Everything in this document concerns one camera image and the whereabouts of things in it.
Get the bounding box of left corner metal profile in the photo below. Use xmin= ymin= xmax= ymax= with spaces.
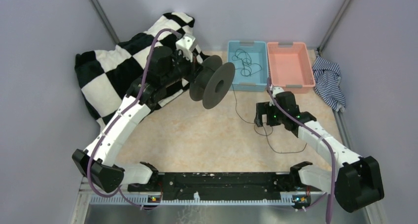
xmin=89 ymin=0 xmax=120 ymax=44

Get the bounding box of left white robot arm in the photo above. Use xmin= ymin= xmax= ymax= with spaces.
xmin=72 ymin=73 xmax=159 ymax=197

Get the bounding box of black white checkered blanket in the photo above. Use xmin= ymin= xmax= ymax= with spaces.
xmin=74 ymin=12 xmax=195 ymax=129

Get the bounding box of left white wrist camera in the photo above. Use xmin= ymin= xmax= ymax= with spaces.
xmin=175 ymin=33 xmax=197 ymax=62

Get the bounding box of thin black cable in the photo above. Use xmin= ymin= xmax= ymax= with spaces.
xmin=231 ymin=83 xmax=308 ymax=154

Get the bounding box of right corner metal profile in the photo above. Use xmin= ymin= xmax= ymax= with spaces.
xmin=316 ymin=0 xmax=353 ymax=56

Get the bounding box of aluminium front frame rail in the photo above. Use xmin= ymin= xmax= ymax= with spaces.
xmin=70 ymin=180 xmax=387 ymax=224

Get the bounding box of black cable spool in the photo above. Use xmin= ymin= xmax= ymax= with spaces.
xmin=189 ymin=55 xmax=235 ymax=110

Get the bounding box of blue plastic basket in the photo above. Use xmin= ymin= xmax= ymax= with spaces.
xmin=227 ymin=40 xmax=269 ymax=92

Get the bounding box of corner metal profile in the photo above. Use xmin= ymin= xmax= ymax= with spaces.
xmin=89 ymin=0 xmax=120 ymax=44
xmin=316 ymin=0 xmax=353 ymax=56

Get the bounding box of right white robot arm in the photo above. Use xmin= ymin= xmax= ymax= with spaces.
xmin=254 ymin=92 xmax=384 ymax=213

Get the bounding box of pink plastic basket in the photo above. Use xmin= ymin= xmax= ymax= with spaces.
xmin=267 ymin=42 xmax=315 ymax=94

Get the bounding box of blue striped cloth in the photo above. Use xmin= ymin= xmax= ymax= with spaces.
xmin=312 ymin=56 xmax=346 ymax=112

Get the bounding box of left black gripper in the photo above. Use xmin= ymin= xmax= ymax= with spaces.
xmin=162 ymin=49 xmax=205 ymax=86

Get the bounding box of black cable in blue basket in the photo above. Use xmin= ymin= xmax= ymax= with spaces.
xmin=232 ymin=48 xmax=264 ymax=77

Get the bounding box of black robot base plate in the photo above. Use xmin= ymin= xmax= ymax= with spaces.
xmin=128 ymin=172 xmax=317 ymax=201

